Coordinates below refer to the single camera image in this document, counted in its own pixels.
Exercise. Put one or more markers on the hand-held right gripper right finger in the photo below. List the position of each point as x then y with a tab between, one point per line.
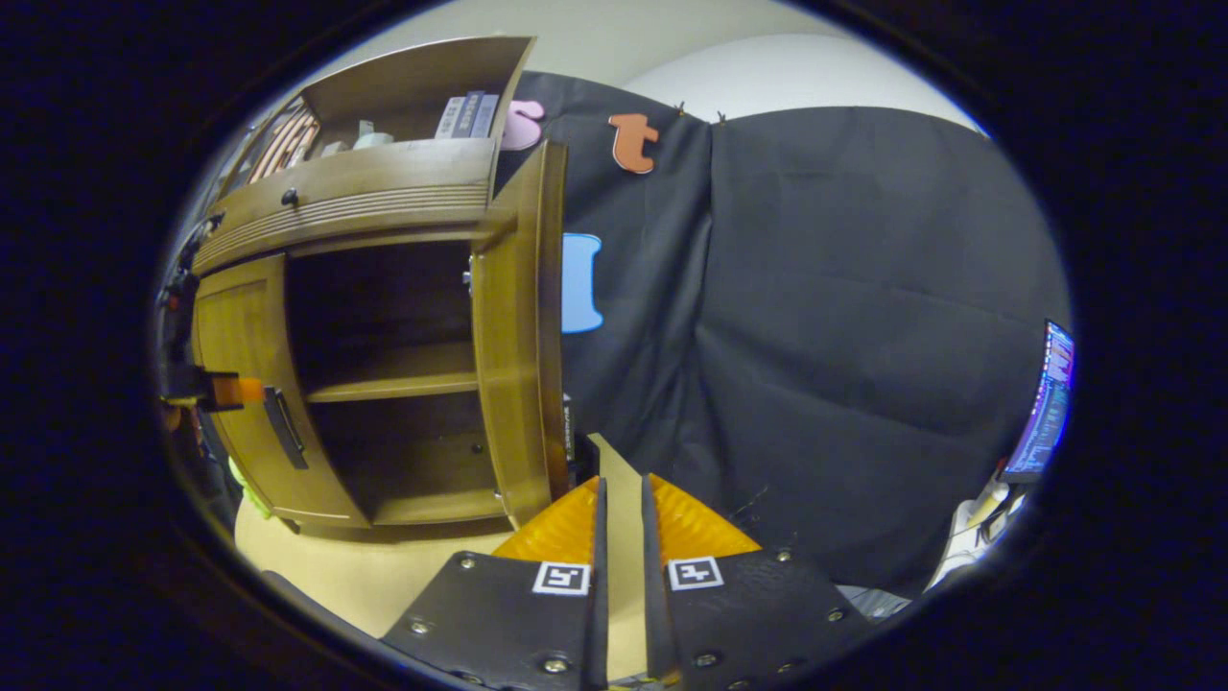
739	614

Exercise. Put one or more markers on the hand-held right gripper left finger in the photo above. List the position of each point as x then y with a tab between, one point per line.
518	624

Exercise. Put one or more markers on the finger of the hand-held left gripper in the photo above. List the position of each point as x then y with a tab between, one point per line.
216	389

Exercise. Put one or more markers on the wooden shoe cabinet door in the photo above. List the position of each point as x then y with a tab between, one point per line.
240	336
508	336

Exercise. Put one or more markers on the wooden double-door shoe cabinet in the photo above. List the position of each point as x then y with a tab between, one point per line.
384	192

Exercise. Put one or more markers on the white cup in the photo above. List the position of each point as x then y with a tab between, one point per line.
374	141

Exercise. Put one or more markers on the black backdrop cloth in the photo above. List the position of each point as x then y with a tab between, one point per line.
863	336

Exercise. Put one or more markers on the light purple book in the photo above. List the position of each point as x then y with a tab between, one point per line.
487	115

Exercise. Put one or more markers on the computer monitor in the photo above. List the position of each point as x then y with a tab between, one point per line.
1044	403

